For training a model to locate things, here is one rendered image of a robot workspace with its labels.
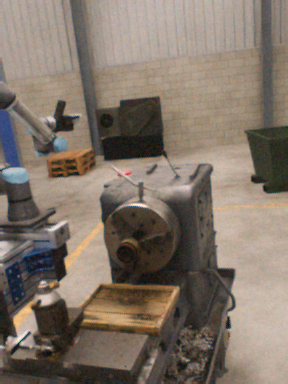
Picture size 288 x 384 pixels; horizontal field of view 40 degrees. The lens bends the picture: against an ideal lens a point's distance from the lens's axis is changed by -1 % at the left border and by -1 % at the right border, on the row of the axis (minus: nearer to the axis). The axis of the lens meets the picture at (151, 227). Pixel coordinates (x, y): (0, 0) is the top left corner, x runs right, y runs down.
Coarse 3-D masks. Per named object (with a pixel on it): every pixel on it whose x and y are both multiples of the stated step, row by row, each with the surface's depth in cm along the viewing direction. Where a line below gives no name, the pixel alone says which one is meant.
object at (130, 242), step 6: (126, 240) 158; (132, 240) 158; (120, 246) 155; (126, 246) 154; (132, 246) 155; (138, 246) 158; (120, 252) 157; (126, 252) 162; (132, 252) 154; (138, 252) 157; (120, 258) 156; (126, 258) 158; (132, 258) 155
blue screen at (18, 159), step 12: (0, 60) 561; (0, 72) 566; (0, 108) 608; (0, 120) 620; (12, 120) 587; (0, 132) 634; (12, 132) 599; (12, 144) 612; (12, 156) 625; (24, 168) 612
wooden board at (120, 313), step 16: (96, 288) 169; (112, 288) 171; (128, 288) 169; (144, 288) 167; (160, 288) 164; (176, 288) 161; (80, 304) 157; (96, 304) 160; (112, 304) 159; (128, 304) 158; (144, 304) 156; (160, 304) 155; (96, 320) 149; (112, 320) 148; (128, 320) 146; (144, 320) 145; (160, 320) 140
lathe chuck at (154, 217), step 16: (128, 208) 165; (144, 208) 163; (160, 208) 166; (144, 224) 165; (160, 224) 163; (176, 224) 170; (112, 240) 172; (176, 240) 168; (112, 256) 175; (144, 256) 170; (160, 256) 168; (144, 272) 173
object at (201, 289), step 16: (208, 256) 212; (112, 272) 198; (160, 272) 188; (176, 272) 186; (192, 272) 184; (192, 288) 186; (208, 288) 212; (192, 304) 189; (208, 304) 211; (192, 320) 192
